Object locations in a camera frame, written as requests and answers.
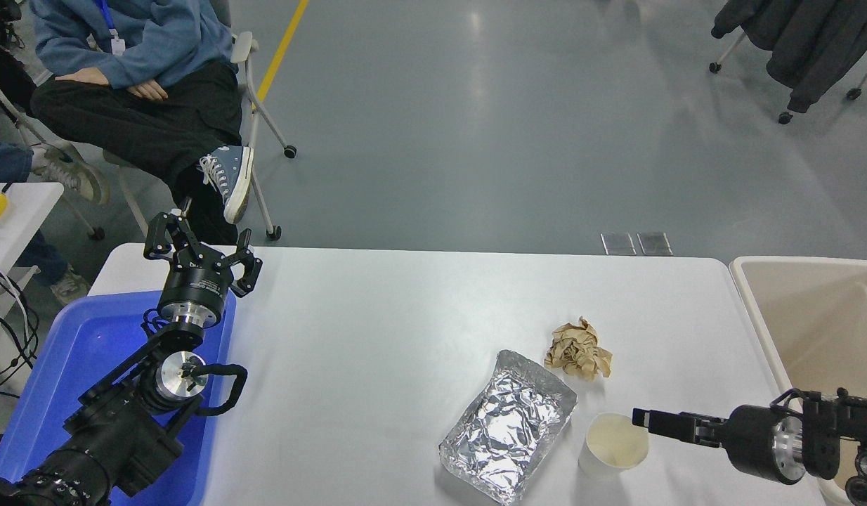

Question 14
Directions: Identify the white paper cup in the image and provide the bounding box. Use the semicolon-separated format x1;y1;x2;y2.
578;413;650;480

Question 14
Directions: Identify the person beside side table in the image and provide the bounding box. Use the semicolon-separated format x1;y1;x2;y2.
0;137;111;304

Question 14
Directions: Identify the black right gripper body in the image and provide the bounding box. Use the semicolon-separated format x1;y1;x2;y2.
724;405;787;486

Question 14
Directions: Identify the seated person's right hand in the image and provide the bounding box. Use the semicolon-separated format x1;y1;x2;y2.
127;79;169;102

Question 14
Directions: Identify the crumpled tan paper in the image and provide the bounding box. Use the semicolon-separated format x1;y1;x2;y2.
544;317;613;382

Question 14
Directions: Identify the crinkled foil tray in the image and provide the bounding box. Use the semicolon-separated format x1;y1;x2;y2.
438;349;578;506

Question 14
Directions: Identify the seated person's left hand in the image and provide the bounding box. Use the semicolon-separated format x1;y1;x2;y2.
54;68;112;86

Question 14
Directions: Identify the dark coat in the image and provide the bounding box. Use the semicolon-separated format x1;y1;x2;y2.
711;0;867;115

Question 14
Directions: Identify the seated person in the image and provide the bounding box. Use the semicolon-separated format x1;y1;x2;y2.
27;0;255;245

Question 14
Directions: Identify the large pale bin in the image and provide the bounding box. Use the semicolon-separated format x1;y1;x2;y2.
729;256;867;506

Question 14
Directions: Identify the black cable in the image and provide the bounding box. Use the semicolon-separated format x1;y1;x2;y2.
0;264;41;394

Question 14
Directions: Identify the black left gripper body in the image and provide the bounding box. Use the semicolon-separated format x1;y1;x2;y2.
158;252;235;316

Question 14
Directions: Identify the blue plastic tray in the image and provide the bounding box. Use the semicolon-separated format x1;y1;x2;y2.
0;290;237;506

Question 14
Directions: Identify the white wheeled chair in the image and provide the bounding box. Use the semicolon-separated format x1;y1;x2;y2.
102;30;299;241

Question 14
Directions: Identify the white side table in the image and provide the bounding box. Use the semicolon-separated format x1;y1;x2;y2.
0;181;65;303

